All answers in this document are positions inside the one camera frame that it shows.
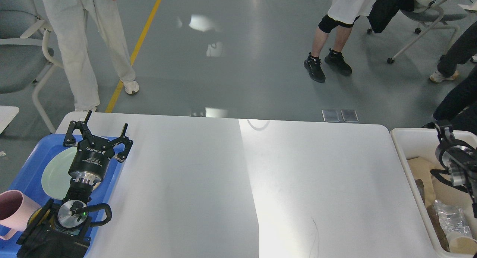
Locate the left metal floor plate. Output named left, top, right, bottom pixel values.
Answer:
left=322, top=110, right=341, bottom=123

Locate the green plate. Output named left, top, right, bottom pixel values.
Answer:
left=41, top=147, right=77, bottom=200

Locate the person in white shirt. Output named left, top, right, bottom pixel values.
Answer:
left=304, top=0, right=377, bottom=83

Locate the person in dark trousers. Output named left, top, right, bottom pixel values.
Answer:
left=429, top=22, right=477, bottom=83

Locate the white plastic bin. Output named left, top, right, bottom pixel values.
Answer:
left=390, top=128, right=476, bottom=258

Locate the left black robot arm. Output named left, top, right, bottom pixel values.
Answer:
left=17, top=111, right=133, bottom=258

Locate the white paper cup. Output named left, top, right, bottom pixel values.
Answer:
left=447, top=233, right=477, bottom=255

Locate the metal floor plate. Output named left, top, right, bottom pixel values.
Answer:
left=341, top=110, right=359, bottom=123
left=322, top=110, right=341, bottom=123

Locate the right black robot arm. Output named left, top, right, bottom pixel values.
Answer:
left=430, top=120, right=477, bottom=218

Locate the aluminium foil tray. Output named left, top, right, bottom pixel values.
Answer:
left=426, top=200, right=473, bottom=252

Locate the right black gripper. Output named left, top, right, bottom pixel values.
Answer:
left=434, top=119, right=474, bottom=169

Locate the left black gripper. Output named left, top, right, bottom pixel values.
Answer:
left=63, top=110, right=134, bottom=184

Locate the white side table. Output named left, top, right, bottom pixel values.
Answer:
left=0, top=105, right=19, bottom=134

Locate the blue-grey HOME mug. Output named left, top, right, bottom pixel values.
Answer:
left=27, top=208, right=51, bottom=228

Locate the pink ribbed mug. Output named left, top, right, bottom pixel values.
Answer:
left=0, top=190, right=41, bottom=240

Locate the blue plastic tray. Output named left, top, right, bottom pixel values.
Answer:
left=0, top=134, right=124, bottom=258

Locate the person in black trousers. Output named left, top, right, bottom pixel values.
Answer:
left=422, top=67, right=477, bottom=135

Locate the right metal floor plate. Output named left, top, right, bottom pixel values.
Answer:
left=341, top=110, right=359, bottom=123

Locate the person in light trousers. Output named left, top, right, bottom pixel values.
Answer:
left=42, top=0, right=140, bottom=111

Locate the grey office chair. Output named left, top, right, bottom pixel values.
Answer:
left=0, top=0, right=63, bottom=133

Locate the chair with black jacket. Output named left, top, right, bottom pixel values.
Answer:
left=367, top=0, right=467, bottom=64

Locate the brown paper bag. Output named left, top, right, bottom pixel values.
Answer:
left=407, top=157, right=471, bottom=208

